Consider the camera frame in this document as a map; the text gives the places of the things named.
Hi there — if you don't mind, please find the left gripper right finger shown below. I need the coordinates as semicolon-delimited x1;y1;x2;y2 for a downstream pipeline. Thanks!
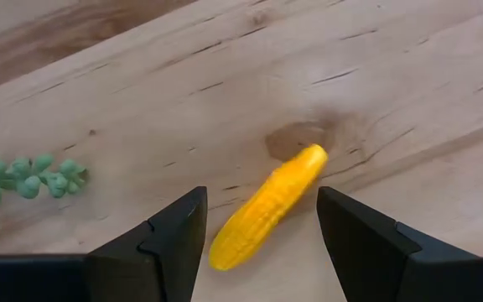
316;186;480;302

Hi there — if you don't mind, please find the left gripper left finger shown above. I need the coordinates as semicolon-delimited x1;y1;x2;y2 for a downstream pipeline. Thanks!
85;185;209;302

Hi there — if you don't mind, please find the yellow toy corn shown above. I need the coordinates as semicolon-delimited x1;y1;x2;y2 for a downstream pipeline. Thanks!
208;143;330;272

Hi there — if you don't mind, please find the potted succulent plant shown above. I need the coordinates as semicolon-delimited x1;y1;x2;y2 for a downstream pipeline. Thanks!
0;153;90;208

